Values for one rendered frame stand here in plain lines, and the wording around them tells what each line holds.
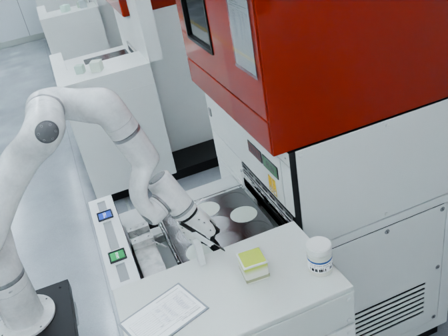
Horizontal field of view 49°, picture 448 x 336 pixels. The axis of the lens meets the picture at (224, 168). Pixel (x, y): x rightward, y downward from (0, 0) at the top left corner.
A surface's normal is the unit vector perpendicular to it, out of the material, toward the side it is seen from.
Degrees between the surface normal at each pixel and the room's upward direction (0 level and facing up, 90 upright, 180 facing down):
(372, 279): 90
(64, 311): 1
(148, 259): 0
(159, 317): 0
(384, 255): 90
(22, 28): 90
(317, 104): 90
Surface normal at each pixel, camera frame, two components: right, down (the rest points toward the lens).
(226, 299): -0.16, -0.85
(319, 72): 0.36, 0.43
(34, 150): -0.11, 0.86
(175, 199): 0.43, 0.14
